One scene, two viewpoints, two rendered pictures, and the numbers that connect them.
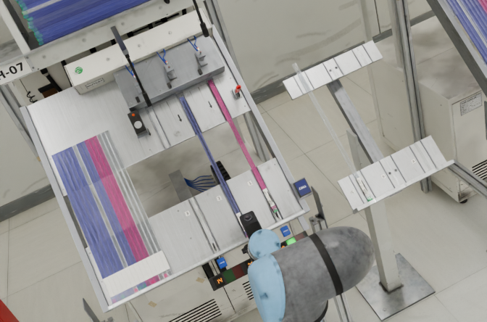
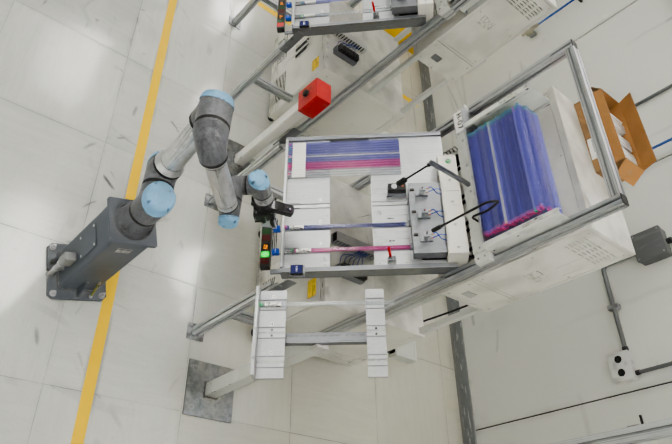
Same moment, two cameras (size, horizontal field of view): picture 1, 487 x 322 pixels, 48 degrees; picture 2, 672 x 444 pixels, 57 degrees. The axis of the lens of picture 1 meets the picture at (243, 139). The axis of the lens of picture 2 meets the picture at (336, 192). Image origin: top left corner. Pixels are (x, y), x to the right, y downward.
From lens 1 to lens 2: 1.64 m
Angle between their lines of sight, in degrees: 45
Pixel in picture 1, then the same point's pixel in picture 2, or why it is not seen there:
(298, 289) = (205, 101)
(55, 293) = not seen: hidden behind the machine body
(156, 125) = (391, 202)
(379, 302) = (203, 369)
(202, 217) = (313, 207)
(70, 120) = (419, 156)
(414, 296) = (189, 395)
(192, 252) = (294, 193)
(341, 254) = (208, 122)
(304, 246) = (223, 113)
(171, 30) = (456, 225)
